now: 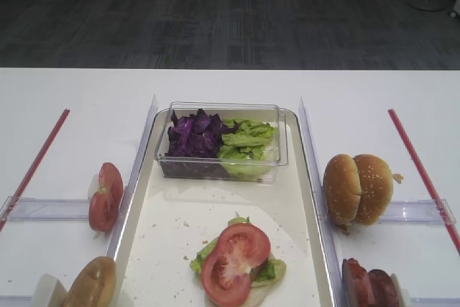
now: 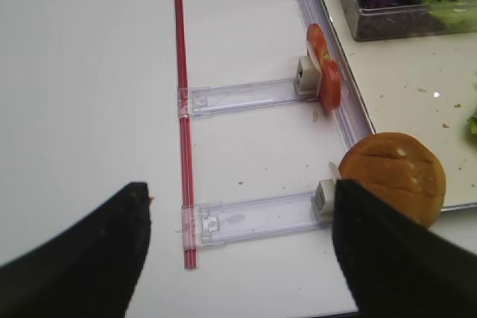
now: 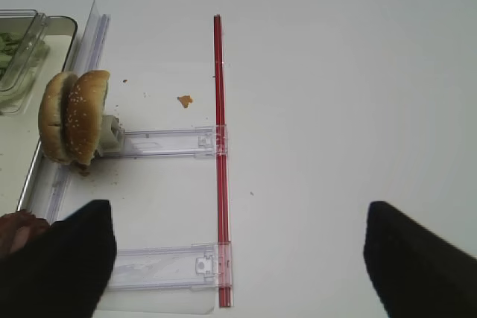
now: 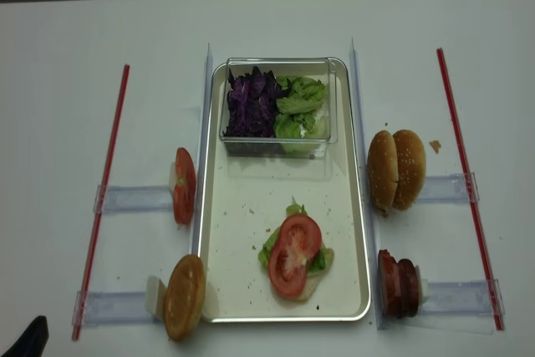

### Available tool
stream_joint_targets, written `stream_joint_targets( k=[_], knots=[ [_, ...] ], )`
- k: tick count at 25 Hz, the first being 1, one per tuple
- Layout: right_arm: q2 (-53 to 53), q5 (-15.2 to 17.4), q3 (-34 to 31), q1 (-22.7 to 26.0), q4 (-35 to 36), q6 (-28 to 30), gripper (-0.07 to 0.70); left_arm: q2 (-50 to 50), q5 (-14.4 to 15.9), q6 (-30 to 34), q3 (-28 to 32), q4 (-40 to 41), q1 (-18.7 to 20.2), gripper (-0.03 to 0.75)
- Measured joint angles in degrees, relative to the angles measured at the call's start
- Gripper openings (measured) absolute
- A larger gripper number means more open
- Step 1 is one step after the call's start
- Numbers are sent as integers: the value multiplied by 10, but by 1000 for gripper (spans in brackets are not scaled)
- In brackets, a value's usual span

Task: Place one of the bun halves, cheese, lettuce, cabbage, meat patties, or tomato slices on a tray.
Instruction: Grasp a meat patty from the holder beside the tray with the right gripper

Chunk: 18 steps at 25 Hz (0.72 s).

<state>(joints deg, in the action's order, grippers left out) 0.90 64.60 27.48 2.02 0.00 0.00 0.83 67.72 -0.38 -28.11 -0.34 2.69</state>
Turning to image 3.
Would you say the clear pusher track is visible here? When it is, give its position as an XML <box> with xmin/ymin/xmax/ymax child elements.
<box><xmin>108</xmin><ymin>242</ymin><xmax>232</xmax><ymax>290</ymax></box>
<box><xmin>99</xmin><ymin>126</ymin><xmax>228</xmax><ymax>159</ymax></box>

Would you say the right upper clear pusher track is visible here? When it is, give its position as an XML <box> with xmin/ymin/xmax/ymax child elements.
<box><xmin>99</xmin><ymin>126</ymin><xmax>228</xmax><ymax>159</ymax></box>

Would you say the brown meat patty slice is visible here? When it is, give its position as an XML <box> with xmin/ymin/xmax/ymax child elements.
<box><xmin>1</xmin><ymin>209</ymin><xmax>50</xmax><ymax>258</ymax></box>

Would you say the white right upper pusher block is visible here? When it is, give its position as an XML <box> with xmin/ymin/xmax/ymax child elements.
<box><xmin>97</xmin><ymin>115</ymin><xmax>124</xmax><ymax>156</ymax></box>

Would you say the clear plastic salad container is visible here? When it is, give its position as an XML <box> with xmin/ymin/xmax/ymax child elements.
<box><xmin>1</xmin><ymin>10</ymin><xmax>50</xmax><ymax>98</ymax></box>

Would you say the orange food crumb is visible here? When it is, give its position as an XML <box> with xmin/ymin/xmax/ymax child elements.
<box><xmin>177</xmin><ymin>95</ymin><xmax>194</xmax><ymax>109</ymax></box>

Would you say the right red rail strip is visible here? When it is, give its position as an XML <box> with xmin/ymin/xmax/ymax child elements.
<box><xmin>213</xmin><ymin>14</ymin><xmax>233</xmax><ymax>308</ymax></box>

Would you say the right lower clear pusher track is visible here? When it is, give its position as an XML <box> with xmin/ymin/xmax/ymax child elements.
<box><xmin>108</xmin><ymin>242</ymin><xmax>232</xmax><ymax>290</ymax></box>

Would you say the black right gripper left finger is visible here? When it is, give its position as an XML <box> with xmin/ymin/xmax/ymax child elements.
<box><xmin>1</xmin><ymin>200</ymin><xmax>117</xmax><ymax>317</ymax></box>

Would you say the white metal tray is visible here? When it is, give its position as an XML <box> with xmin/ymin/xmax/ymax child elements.
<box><xmin>1</xmin><ymin>16</ymin><xmax>78</xmax><ymax>214</ymax></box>

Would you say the sesame burger bun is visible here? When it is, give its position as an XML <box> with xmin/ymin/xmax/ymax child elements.
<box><xmin>37</xmin><ymin>70</ymin><xmax>110</xmax><ymax>166</ymax></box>

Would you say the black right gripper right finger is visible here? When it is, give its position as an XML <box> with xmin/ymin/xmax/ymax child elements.
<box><xmin>363</xmin><ymin>201</ymin><xmax>476</xmax><ymax>317</ymax></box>

